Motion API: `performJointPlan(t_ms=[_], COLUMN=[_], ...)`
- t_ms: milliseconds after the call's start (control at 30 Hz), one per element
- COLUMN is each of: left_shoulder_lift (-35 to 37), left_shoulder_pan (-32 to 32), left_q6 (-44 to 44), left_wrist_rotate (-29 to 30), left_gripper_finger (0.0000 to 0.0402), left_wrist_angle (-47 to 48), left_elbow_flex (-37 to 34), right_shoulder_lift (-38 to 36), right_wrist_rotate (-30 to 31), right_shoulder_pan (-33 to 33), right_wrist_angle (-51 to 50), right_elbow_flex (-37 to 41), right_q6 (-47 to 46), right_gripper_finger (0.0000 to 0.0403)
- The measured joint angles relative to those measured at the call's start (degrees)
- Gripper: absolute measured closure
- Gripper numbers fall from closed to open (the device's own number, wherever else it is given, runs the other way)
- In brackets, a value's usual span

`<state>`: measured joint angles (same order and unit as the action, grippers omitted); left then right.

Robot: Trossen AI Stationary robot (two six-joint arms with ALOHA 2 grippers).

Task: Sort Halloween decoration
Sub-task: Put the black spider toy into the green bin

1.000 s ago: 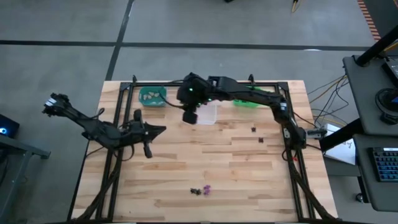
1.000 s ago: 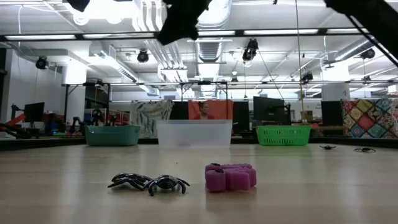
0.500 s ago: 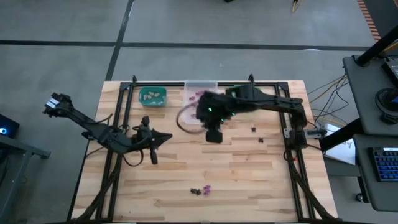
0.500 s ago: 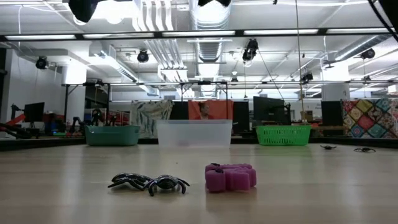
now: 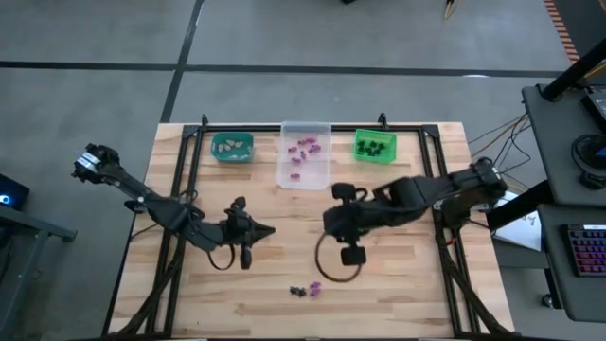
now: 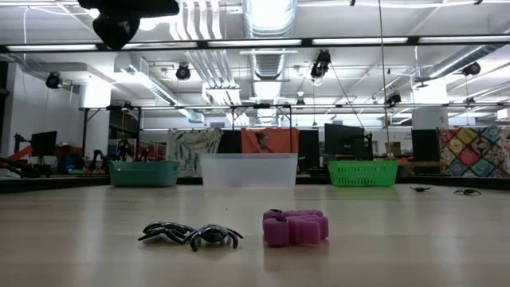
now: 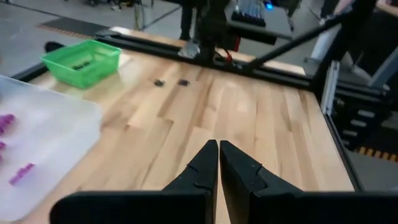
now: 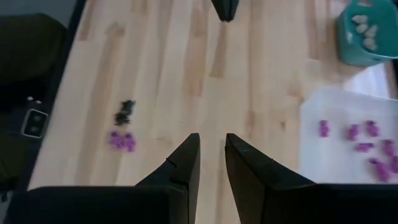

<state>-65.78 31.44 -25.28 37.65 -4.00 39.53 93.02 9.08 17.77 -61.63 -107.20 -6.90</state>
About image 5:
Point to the black box with blue light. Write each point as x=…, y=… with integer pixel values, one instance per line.
x=12, y=192

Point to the grey metal stand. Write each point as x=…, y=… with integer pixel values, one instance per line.
x=38, y=226

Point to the clear plastic bin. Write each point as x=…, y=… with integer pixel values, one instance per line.
x=312, y=181

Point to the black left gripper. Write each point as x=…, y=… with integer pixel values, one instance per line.
x=240, y=228

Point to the black backlit keyboard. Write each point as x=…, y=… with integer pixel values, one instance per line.
x=587, y=251

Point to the green plastic basket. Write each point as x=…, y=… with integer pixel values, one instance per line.
x=390, y=139

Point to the black round device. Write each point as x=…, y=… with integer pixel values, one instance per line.
x=587, y=161

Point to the black diagonal pole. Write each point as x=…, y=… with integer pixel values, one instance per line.
x=573, y=71

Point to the teal plastic bin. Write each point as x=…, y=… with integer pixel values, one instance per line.
x=215, y=154

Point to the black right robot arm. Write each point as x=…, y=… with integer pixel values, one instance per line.
x=426, y=192

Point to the wooden stick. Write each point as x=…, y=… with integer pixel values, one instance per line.
x=449, y=8

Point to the grey desk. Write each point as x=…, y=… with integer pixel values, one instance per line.
x=558, y=284
x=549, y=142

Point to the black caster wheel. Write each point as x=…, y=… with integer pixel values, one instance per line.
x=547, y=300

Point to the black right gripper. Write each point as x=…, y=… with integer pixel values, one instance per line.
x=350, y=220

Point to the white paper sheet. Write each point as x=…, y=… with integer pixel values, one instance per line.
x=521, y=234

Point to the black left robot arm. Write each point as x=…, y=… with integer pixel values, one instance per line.
x=142, y=194

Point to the black flat device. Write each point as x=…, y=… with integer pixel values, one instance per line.
x=597, y=106

